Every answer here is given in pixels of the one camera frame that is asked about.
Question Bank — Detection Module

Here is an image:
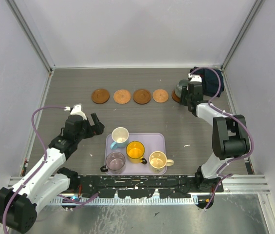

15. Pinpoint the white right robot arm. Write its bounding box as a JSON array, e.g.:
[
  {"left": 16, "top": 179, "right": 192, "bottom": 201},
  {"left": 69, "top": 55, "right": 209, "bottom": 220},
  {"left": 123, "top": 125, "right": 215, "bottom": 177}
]
[{"left": 180, "top": 81, "right": 250, "bottom": 192}]

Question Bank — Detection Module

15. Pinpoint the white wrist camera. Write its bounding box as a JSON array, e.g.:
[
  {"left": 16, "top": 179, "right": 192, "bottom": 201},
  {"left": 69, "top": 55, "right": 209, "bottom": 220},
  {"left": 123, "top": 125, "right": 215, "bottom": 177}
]
[
  {"left": 188, "top": 73, "right": 202, "bottom": 83},
  {"left": 64, "top": 103, "right": 88, "bottom": 120}
]

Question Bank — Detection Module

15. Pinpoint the woven rattan coaster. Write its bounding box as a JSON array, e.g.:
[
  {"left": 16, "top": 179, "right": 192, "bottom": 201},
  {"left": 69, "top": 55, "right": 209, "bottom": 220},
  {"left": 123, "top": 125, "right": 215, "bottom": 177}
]
[
  {"left": 152, "top": 89, "right": 169, "bottom": 103},
  {"left": 113, "top": 89, "right": 131, "bottom": 104}
]

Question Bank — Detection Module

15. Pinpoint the aluminium frame rail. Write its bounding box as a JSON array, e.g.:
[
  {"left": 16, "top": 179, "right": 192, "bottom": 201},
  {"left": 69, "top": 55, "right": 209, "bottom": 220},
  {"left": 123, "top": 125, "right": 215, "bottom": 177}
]
[{"left": 5, "top": 0, "right": 56, "bottom": 73}]

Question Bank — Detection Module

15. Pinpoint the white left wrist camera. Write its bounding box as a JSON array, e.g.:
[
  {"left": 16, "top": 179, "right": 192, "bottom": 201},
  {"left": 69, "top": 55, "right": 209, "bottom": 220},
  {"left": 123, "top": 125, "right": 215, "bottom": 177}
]
[{"left": 64, "top": 103, "right": 88, "bottom": 120}]

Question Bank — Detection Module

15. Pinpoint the white mug blue handle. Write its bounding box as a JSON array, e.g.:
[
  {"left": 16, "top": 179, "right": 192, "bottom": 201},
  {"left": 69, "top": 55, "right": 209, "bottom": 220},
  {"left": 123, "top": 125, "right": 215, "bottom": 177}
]
[{"left": 110, "top": 127, "right": 129, "bottom": 150}]

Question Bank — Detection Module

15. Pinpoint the cream mug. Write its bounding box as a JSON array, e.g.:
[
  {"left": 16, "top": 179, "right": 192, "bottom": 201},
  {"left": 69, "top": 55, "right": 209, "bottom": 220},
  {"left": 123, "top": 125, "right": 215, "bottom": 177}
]
[{"left": 149, "top": 151, "right": 174, "bottom": 173}]

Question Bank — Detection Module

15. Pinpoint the purple glass mug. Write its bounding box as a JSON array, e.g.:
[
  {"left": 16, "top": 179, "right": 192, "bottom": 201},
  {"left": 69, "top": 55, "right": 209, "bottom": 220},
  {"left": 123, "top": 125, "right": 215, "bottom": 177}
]
[{"left": 100, "top": 152, "right": 126, "bottom": 174}]

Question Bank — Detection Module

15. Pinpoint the yellow mug black handle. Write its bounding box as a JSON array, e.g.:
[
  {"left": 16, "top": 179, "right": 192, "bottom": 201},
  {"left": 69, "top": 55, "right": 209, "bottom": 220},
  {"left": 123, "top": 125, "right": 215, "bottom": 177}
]
[{"left": 126, "top": 141, "right": 147, "bottom": 165}]

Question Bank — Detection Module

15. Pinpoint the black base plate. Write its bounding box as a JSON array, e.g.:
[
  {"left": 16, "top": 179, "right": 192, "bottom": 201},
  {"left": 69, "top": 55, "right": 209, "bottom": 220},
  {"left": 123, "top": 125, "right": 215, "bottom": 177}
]
[{"left": 65, "top": 175, "right": 219, "bottom": 199}]

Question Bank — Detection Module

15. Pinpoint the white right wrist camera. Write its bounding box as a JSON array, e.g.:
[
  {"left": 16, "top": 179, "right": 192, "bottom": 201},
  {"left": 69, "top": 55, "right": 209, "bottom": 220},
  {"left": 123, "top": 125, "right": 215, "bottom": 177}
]
[{"left": 188, "top": 73, "right": 202, "bottom": 83}]

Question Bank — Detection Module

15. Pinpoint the brown wooden coaster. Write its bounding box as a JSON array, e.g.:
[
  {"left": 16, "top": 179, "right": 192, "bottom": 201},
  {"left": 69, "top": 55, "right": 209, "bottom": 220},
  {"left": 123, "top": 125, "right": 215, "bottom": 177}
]
[
  {"left": 133, "top": 89, "right": 151, "bottom": 105},
  {"left": 91, "top": 88, "right": 110, "bottom": 104},
  {"left": 172, "top": 90, "right": 181, "bottom": 104}
]

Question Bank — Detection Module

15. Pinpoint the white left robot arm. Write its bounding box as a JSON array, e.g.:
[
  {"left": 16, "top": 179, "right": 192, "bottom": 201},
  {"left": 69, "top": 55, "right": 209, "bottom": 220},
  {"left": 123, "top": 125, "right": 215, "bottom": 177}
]
[{"left": 0, "top": 112, "right": 105, "bottom": 234}]

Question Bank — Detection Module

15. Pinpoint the lavender plastic tray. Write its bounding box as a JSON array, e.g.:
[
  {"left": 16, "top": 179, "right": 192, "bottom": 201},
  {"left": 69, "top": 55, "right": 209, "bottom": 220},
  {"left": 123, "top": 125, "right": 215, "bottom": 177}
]
[{"left": 104, "top": 133, "right": 167, "bottom": 176}]

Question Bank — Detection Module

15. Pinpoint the grey green ceramic mug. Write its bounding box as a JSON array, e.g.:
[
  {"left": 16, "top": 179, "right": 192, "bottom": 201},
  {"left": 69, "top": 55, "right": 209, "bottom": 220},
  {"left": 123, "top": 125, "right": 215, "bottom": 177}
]
[{"left": 174, "top": 79, "right": 189, "bottom": 98}]

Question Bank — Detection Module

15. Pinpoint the white slotted cable duct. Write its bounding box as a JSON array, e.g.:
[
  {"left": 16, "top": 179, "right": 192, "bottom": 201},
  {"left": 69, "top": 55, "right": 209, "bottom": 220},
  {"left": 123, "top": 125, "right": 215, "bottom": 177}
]
[{"left": 49, "top": 194, "right": 199, "bottom": 206}]

